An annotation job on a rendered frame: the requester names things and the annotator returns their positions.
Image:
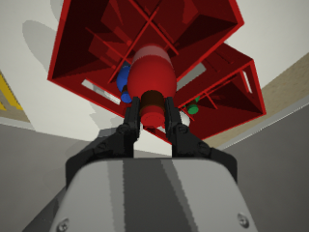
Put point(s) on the dark blue bottle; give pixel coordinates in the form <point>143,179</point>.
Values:
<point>121,82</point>

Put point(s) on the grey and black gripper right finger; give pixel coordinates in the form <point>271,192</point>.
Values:
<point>184,143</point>

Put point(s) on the dark red bottle with pink label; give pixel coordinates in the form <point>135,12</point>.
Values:
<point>152,79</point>

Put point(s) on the green bottle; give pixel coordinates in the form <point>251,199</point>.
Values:
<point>192,106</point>

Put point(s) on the red crate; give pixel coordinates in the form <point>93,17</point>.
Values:
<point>189,30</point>
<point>234,104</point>

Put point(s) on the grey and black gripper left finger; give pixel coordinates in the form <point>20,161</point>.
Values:
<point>119,144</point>

